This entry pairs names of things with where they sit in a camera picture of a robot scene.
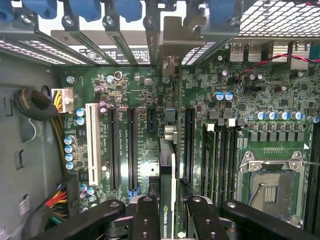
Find black RAM slot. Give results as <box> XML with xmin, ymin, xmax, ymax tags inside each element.
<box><xmin>216</xmin><ymin>124</ymin><xmax>228</xmax><ymax>201</ymax></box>
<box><xmin>227</xmin><ymin>124</ymin><xmax>239</xmax><ymax>201</ymax></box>

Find CPU socket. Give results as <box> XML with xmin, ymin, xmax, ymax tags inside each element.
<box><xmin>236</xmin><ymin>149</ymin><xmax>308</xmax><ymax>219</ymax></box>

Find long black expansion slot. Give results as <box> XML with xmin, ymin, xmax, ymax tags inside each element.
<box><xmin>183</xmin><ymin>106</ymin><xmax>197</xmax><ymax>185</ymax></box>
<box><xmin>107</xmin><ymin>106</ymin><xmax>121</xmax><ymax>191</ymax></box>
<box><xmin>126</xmin><ymin>106</ymin><xmax>139</xmax><ymax>193</ymax></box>

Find white PCI expansion slot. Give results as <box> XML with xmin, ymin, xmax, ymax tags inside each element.
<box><xmin>84</xmin><ymin>102</ymin><xmax>102</xmax><ymax>187</ymax></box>

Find open black PC case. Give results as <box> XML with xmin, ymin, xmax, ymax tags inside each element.
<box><xmin>0</xmin><ymin>0</ymin><xmax>320</xmax><ymax>240</ymax></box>

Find short black expansion slot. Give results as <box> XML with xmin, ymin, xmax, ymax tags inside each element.
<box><xmin>146</xmin><ymin>108</ymin><xmax>158</xmax><ymax>134</ymax></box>

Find white power connector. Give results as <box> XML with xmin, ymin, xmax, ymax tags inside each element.
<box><xmin>50</xmin><ymin>87</ymin><xmax>75</xmax><ymax>114</ymax></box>

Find green motherboard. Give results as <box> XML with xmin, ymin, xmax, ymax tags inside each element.
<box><xmin>59</xmin><ymin>42</ymin><xmax>320</xmax><ymax>236</ymax></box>

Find blue slot clip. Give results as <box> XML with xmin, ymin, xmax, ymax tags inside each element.
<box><xmin>68</xmin><ymin>0</ymin><xmax>102</xmax><ymax>22</ymax></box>
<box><xmin>114</xmin><ymin>0</ymin><xmax>144</xmax><ymax>24</ymax></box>
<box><xmin>21</xmin><ymin>0</ymin><xmax>59</xmax><ymax>19</ymax></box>

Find coloured power wire bundle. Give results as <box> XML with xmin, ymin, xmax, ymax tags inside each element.
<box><xmin>44</xmin><ymin>183</ymin><xmax>70</xmax><ymax>226</ymax></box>

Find black braided power cable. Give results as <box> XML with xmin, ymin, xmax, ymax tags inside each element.
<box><xmin>13</xmin><ymin>86</ymin><xmax>69</xmax><ymax>176</ymax></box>

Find red and black wire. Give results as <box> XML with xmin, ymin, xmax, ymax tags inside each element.
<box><xmin>235</xmin><ymin>52</ymin><xmax>320</xmax><ymax>81</ymax></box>

